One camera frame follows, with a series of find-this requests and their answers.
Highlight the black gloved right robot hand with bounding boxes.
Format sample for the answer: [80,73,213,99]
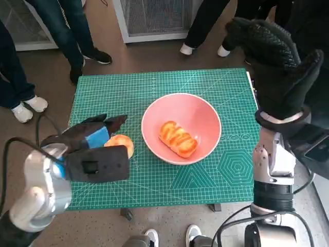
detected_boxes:
[225,17,324,120]

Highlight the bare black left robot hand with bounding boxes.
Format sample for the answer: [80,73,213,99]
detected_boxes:
[60,113,129,153]

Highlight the round toy bread bun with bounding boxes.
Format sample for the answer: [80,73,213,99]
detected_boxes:
[104,134,135,159]

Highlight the long braided toy bread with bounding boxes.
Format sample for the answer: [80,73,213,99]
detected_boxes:
[158,120,198,158]

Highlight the pink bowl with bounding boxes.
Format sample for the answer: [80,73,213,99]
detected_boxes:
[141,93,222,165]

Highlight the green cutting mat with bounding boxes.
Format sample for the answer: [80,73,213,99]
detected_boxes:
[66,68,261,211]

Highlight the white mesh-front cabinet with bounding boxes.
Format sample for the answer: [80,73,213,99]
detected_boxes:
[0,0,59,52]
[113,0,201,44]

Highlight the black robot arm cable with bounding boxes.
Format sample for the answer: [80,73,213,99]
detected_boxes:
[213,205,258,247]
[0,137,66,214]
[35,114,64,149]
[293,172,316,195]

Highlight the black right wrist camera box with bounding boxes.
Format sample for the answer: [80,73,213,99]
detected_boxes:
[290,123,329,178]

